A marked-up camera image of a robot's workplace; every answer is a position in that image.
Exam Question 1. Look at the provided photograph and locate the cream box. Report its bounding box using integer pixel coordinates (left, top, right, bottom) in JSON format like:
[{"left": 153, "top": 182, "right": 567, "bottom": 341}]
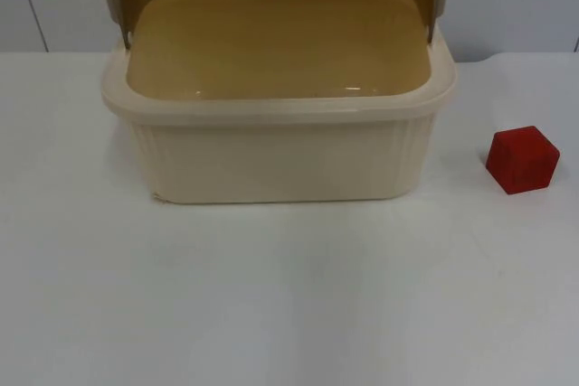
[{"left": 100, "top": 0, "right": 457, "bottom": 204}]

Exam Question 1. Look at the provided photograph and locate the red cube block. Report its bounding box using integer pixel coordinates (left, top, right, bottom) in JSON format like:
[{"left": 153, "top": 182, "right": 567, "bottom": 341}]
[{"left": 486, "top": 123, "right": 562, "bottom": 196}]

